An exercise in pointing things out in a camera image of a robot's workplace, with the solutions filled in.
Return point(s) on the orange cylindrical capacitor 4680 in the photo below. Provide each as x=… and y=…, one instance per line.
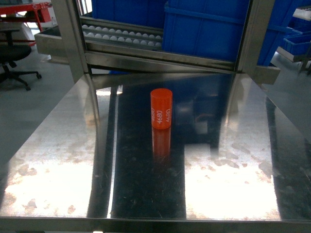
x=161, y=108

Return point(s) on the stainless steel roller rack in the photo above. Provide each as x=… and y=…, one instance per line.
x=66, y=43

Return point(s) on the blue crate rear left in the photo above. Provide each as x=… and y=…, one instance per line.
x=139, y=12

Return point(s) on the large blue plastic crate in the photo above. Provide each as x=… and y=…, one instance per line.
x=213, y=28

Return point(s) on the black office chair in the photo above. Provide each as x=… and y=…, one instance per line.
x=11, y=53

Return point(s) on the small blue bin right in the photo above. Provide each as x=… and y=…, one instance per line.
x=298, y=44

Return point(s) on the red metal frame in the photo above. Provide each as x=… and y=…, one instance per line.
x=37, y=12

